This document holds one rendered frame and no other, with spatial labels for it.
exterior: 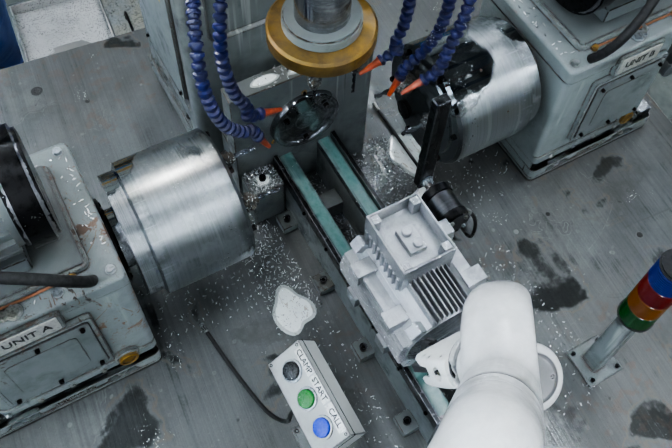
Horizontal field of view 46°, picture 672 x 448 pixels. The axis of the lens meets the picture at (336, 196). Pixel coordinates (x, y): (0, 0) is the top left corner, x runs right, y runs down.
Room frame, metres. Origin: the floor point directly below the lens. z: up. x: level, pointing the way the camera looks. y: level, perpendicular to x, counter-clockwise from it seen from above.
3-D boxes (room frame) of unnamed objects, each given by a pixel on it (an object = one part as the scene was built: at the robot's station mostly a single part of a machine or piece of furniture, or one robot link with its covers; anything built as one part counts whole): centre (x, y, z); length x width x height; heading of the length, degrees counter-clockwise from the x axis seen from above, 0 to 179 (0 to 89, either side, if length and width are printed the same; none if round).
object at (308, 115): (0.94, 0.07, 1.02); 0.15 x 0.02 x 0.15; 122
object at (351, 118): (0.99, 0.10, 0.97); 0.30 x 0.11 x 0.34; 122
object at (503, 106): (1.04, -0.26, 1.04); 0.41 x 0.25 x 0.25; 122
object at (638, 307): (0.56, -0.52, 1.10); 0.06 x 0.06 x 0.04
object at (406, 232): (0.63, -0.13, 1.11); 0.12 x 0.11 x 0.07; 32
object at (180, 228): (0.67, 0.32, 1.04); 0.37 x 0.25 x 0.25; 122
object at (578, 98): (1.18, -0.48, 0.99); 0.35 x 0.31 x 0.37; 122
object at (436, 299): (0.60, -0.15, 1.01); 0.20 x 0.19 x 0.19; 32
